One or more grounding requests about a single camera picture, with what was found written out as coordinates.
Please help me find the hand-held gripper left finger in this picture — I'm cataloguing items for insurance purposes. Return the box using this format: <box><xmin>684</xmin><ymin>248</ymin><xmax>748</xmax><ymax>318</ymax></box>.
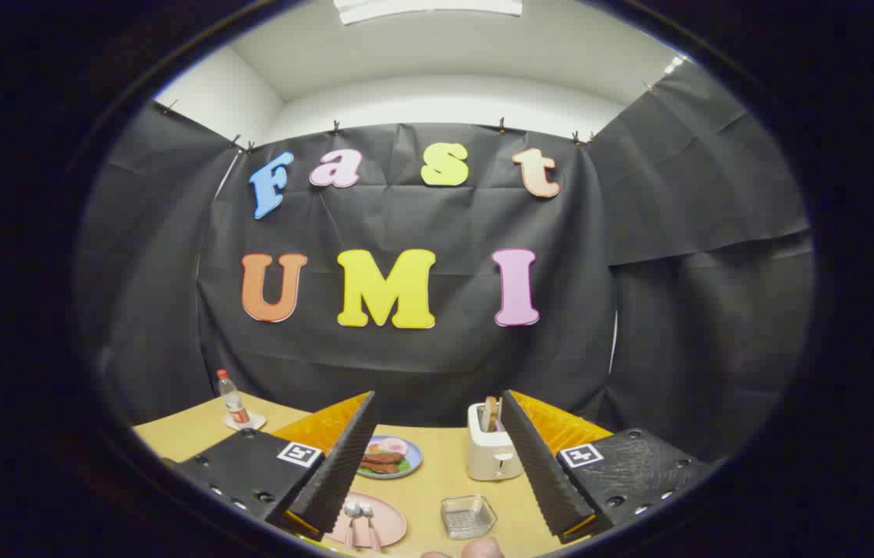
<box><xmin>162</xmin><ymin>391</ymin><xmax>377</xmax><ymax>542</ymax></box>

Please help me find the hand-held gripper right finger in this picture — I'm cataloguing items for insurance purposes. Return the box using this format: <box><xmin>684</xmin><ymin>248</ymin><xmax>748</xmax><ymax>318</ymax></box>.
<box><xmin>499</xmin><ymin>389</ymin><xmax>721</xmax><ymax>542</ymax></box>

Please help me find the metal spoon red checked handle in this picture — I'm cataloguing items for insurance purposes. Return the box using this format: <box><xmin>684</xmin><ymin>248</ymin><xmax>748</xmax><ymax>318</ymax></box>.
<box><xmin>360</xmin><ymin>504</ymin><xmax>384</xmax><ymax>553</ymax></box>

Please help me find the white toaster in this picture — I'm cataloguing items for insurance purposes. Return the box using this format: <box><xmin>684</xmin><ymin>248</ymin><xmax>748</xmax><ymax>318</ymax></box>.
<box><xmin>466</xmin><ymin>401</ymin><xmax>525</xmax><ymax>481</ymax></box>

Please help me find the green lettuce leaf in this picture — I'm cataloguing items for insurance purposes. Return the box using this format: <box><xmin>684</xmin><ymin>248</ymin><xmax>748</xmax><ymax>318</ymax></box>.
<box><xmin>360</xmin><ymin>446</ymin><xmax>411</xmax><ymax>476</ymax></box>

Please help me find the pink plate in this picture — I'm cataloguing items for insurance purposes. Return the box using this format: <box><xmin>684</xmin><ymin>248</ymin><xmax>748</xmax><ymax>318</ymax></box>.
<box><xmin>325</xmin><ymin>492</ymin><xmax>408</xmax><ymax>549</ymax></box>

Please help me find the blue plate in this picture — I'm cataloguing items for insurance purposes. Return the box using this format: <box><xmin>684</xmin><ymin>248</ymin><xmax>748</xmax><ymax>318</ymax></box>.
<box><xmin>356</xmin><ymin>434</ymin><xmax>424</xmax><ymax>480</ymax></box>

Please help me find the square metal basket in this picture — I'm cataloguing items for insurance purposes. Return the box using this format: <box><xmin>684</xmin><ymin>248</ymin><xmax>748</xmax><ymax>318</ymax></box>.
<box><xmin>441</xmin><ymin>494</ymin><xmax>498</xmax><ymax>541</ymax></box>

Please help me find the clear bottle red cap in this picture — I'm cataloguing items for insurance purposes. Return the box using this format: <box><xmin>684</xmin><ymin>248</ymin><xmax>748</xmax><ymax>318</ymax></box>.
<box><xmin>216</xmin><ymin>369</ymin><xmax>252</xmax><ymax>425</ymax></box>

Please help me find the black backdrop cloth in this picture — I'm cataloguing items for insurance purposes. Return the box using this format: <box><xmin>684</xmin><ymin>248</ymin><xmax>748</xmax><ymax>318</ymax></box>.
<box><xmin>73</xmin><ymin>58</ymin><xmax>817</xmax><ymax>466</ymax></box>

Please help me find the ceiling light panel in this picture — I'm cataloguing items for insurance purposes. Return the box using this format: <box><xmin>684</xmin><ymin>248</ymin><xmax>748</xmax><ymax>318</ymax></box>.
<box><xmin>334</xmin><ymin>0</ymin><xmax>523</xmax><ymax>24</ymax></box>

